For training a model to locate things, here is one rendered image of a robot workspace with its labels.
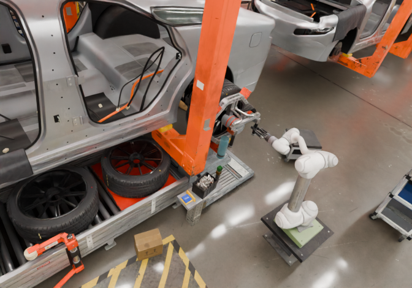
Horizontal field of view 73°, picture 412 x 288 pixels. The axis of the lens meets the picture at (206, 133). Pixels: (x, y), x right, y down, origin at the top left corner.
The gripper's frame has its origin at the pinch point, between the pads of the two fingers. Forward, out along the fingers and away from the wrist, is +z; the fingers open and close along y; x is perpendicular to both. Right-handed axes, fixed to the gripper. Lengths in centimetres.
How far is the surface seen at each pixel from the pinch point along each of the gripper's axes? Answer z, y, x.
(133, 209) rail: 11, -131, -45
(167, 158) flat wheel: 37, -79, -33
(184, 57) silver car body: 59, -53, 60
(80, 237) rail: 12, -177, -45
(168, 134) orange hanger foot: 50, -69, -15
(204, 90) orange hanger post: 6, -76, 62
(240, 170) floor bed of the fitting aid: 6, 10, -75
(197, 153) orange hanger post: 3, -74, -1
